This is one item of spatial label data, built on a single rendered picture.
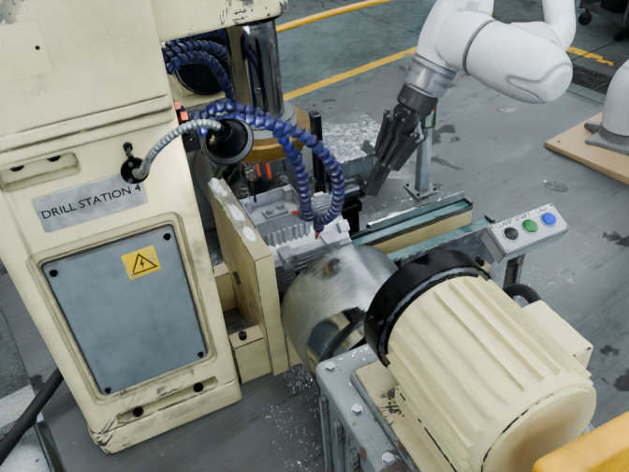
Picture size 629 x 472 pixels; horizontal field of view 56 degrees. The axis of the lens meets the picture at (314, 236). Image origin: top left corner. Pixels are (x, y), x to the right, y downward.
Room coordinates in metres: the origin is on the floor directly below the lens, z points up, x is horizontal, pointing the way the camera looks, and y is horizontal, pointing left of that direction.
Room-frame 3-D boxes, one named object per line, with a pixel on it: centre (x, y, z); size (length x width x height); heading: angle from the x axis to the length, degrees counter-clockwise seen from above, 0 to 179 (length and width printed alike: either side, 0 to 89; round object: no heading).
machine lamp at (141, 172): (0.72, 0.17, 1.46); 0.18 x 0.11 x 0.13; 112
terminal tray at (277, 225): (1.01, 0.08, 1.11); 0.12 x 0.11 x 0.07; 112
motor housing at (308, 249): (1.02, 0.04, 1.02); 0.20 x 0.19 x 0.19; 112
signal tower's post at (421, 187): (1.51, -0.34, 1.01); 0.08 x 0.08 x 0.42; 22
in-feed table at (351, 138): (1.67, -0.14, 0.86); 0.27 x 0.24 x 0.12; 22
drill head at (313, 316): (0.70, -0.09, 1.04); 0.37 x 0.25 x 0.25; 22
